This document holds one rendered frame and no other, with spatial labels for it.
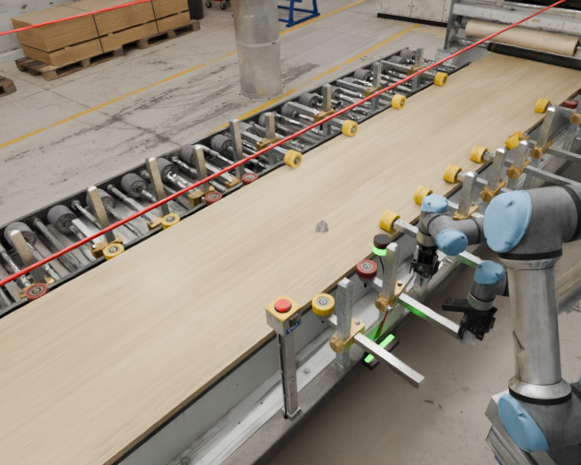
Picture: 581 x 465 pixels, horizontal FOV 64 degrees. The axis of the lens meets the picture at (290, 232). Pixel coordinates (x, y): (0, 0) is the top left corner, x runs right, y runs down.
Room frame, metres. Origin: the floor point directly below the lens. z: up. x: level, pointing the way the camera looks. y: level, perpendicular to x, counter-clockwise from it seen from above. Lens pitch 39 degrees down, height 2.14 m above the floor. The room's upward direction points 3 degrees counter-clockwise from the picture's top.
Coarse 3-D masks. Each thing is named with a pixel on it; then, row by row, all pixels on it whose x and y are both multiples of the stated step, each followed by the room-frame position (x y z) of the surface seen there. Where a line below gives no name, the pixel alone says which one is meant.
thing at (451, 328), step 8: (368, 280) 1.27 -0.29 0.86; (376, 280) 1.26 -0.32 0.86; (376, 288) 1.24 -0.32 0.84; (400, 296) 1.18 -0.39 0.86; (408, 296) 1.17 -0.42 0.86; (408, 304) 1.14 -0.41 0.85; (416, 304) 1.13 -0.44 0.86; (416, 312) 1.11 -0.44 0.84; (424, 312) 1.10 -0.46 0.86; (432, 312) 1.09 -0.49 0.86; (432, 320) 1.07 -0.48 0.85; (440, 320) 1.05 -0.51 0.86; (448, 320) 1.05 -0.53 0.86; (440, 328) 1.04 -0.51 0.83; (448, 328) 1.02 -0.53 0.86; (456, 328) 1.01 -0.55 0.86; (456, 336) 1.00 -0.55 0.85
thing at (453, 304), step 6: (444, 300) 1.07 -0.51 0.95; (450, 300) 1.05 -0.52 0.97; (456, 300) 1.04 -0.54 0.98; (462, 300) 1.03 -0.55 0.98; (444, 306) 1.04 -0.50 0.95; (450, 306) 1.02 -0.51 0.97; (456, 306) 1.01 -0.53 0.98; (462, 306) 1.00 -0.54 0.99; (462, 312) 0.99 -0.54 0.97; (468, 312) 0.98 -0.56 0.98
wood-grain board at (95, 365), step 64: (512, 64) 3.35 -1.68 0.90; (384, 128) 2.45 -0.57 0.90; (448, 128) 2.40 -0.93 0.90; (512, 128) 2.36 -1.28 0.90; (256, 192) 1.86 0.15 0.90; (320, 192) 1.83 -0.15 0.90; (384, 192) 1.80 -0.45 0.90; (448, 192) 1.78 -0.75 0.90; (128, 256) 1.44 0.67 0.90; (192, 256) 1.42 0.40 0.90; (256, 256) 1.40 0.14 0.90; (320, 256) 1.38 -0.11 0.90; (0, 320) 1.13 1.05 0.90; (64, 320) 1.12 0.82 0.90; (128, 320) 1.10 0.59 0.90; (192, 320) 1.08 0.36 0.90; (256, 320) 1.07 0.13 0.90; (0, 384) 0.87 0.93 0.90; (64, 384) 0.85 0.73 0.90; (128, 384) 0.84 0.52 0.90; (192, 384) 0.83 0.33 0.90; (0, 448) 0.66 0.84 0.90; (64, 448) 0.65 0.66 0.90; (128, 448) 0.65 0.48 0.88
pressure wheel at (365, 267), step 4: (364, 260) 1.33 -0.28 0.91; (368, 260) 1.33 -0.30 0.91; (360, 264) 1.31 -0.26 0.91; (364, 264) 1.32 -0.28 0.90; (368, 264) 1.31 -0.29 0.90; (372, 264) 1.31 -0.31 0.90; (356, 268) 1.30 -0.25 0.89; (360, 268) 1.29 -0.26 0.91; (364, 268) 1.29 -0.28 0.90; (368, 268) 1.29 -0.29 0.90; (372, 268) 1.28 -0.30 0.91; (376, 268) 1.28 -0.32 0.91; (356, 272) 1.30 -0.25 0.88; (360, 272) 1.28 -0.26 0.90; (364, 272) 1.27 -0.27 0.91; (368, 272) 1.26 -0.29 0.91; (372, 272) 1.26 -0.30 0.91; (376, 272) 1.28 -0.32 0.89; (360, 276) 1.27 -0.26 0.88; (364, 276) 1.26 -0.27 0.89; (368, 276) 1.26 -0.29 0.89; (372, 276) 1.26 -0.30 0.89; (364, 284) 1.30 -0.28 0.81
